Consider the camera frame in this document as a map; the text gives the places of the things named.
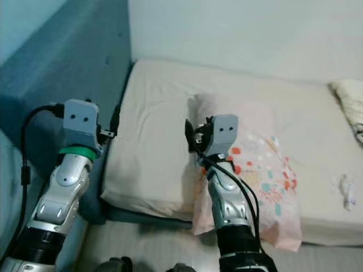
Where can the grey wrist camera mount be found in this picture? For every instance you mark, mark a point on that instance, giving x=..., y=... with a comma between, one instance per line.
x=79, y=122
x=225, y=133

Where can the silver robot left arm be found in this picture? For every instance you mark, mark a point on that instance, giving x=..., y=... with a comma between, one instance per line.
x=59, y=187

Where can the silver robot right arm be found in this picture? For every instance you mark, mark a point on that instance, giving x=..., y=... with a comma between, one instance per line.
x=227, y=204

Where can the mattress with cream sheet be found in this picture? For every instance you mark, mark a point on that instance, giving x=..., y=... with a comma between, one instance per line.
x=159, y=141

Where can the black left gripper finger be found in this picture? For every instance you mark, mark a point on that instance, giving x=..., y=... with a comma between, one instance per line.
x=115, y=119

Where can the crumpled white plastic wrapper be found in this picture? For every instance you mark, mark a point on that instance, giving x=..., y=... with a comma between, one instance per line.
x=344, y=191

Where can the pink pillow with colourful prints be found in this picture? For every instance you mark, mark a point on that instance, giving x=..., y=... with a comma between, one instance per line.
x=266, y=170

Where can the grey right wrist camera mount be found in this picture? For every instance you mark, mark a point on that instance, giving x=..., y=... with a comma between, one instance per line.
x=225, y=133

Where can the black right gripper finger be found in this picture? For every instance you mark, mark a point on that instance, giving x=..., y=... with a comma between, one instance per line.
x=190, y=136
x=209, y=119

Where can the grey robot right leg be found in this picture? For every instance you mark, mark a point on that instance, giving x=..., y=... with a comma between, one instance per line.
x=181, y=268

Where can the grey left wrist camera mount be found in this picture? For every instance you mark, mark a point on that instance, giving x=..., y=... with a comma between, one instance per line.
x=79, y=122

